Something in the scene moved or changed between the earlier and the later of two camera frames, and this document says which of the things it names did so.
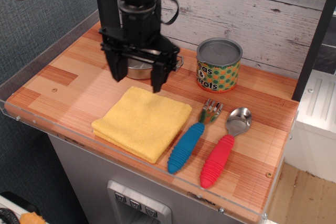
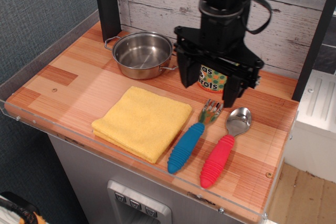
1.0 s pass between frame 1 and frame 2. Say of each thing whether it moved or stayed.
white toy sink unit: stayed
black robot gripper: moved
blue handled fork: stayed
